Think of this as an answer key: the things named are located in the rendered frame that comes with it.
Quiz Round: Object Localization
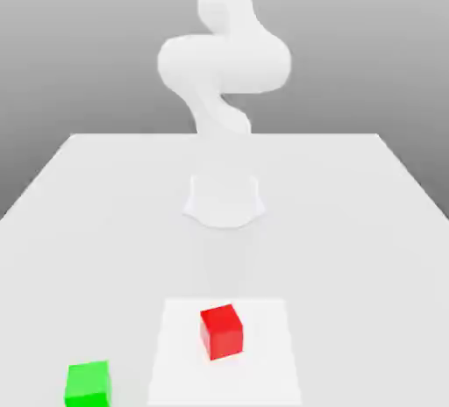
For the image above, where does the small red cube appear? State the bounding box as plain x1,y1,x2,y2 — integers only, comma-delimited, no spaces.
199,303,245,361

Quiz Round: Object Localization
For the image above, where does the small green cube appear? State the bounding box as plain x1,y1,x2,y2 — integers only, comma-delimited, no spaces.
64,360,112,407

